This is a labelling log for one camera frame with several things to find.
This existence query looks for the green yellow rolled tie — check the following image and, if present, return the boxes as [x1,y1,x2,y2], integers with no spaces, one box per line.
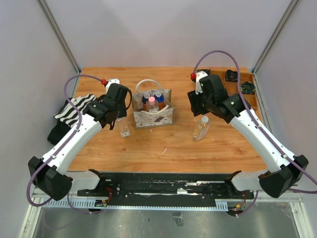
[240,81,256,95]

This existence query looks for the right aluminium frame post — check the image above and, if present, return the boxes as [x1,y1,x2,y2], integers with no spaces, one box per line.
[251,0,301,74]

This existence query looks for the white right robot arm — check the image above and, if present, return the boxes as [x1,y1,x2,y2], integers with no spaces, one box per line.
[188,71,308,198]

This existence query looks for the clear bottle dark cap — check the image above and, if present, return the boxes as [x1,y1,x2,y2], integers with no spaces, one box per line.
[115,117,130,138]

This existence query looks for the printed canvas tote bag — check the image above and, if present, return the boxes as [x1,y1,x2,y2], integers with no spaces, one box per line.
[131,79,175,129]

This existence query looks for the wooden divided tray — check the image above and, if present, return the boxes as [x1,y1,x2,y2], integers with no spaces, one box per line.
[203,69,258,111]

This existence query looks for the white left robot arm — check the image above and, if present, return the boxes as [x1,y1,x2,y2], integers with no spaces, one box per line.
[28,83,131,201]

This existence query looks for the clear bottle white cap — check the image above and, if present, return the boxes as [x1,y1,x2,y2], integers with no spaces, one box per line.
[192,116,211,141]

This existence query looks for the bright blue pump bottle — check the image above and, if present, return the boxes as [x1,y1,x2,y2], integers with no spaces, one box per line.
[154,91,164,110]

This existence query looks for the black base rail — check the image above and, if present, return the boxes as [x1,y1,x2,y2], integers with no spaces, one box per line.
[77,172,254,208]

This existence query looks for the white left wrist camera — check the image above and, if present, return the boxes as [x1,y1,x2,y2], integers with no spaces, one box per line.
[105,78,120,93]

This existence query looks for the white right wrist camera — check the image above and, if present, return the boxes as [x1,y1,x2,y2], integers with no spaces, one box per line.
[195,71,208,95]

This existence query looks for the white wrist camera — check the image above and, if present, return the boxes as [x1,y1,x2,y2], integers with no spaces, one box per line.
[105,78,120,93]
[195,71,208,95]

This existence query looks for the dark blue pump bottle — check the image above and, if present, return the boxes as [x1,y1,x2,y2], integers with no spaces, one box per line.
[142,93,150,111]

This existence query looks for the clear bottle pink cap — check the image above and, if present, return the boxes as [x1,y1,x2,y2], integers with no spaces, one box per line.
[146,96,159,113]

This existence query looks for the left aluminium frame post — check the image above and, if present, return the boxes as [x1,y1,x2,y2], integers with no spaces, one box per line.
[36,0,81,73]

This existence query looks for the grey slotted cable duct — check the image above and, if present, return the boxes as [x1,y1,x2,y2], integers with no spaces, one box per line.
[41,198,228,212]

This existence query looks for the aluminium frame post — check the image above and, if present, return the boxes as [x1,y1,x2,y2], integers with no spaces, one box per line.
[36,0,81,73]
[251,0,301,74]

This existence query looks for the black white striped cloth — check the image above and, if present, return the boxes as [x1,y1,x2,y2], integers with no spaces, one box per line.
[47,94,96,145]

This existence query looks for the dark green rolled tie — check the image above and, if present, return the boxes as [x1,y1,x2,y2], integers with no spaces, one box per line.
[201,69,211,75]

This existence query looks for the black rolled tie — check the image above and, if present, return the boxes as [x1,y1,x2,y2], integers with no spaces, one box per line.
[225,69,239,82]

